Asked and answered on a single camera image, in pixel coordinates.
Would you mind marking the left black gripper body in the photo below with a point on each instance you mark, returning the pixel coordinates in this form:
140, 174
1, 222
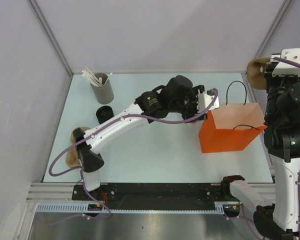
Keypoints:
188, 106

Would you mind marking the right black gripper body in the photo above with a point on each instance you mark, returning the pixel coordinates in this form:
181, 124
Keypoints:
278, 83

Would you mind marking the brown pulp cup carrier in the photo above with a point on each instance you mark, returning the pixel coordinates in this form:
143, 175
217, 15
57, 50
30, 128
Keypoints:
256, 73

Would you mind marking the orange paper bag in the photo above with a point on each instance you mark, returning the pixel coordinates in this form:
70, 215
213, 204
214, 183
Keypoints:
231, 127

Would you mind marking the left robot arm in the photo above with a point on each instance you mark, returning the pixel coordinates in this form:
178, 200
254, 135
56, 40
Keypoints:
177, 96

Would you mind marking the stack of black lids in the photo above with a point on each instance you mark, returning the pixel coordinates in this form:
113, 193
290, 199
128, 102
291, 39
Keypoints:
104, 113

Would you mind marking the grey cylindrical straw holder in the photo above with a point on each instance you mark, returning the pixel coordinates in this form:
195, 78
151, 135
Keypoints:
104, 93

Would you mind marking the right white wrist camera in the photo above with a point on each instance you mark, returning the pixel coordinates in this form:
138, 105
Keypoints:
283, 69

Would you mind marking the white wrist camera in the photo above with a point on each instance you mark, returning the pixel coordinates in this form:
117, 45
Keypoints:
207, 100
283, 69

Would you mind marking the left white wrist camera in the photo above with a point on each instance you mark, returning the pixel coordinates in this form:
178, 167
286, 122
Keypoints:
207, 100

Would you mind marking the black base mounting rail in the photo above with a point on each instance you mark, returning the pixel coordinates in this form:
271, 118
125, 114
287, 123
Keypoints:
162, 195

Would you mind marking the white slotted cable duct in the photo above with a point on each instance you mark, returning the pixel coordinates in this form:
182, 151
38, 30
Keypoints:
216, 208

